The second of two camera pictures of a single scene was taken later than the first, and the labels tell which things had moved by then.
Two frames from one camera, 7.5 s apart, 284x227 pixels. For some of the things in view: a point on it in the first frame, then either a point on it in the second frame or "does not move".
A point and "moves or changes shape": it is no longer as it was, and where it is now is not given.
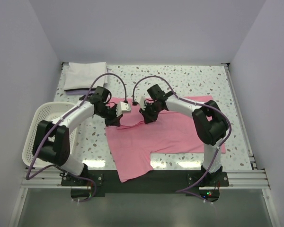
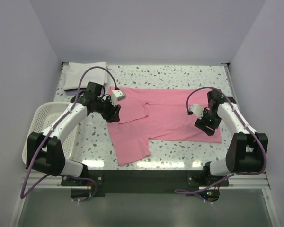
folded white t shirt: (81, 75) does not move
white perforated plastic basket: (48, 111) does not move
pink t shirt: (130, 144) moves or changes shape
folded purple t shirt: (77, 92) does not move
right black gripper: (147, 113) -> (207, 125)
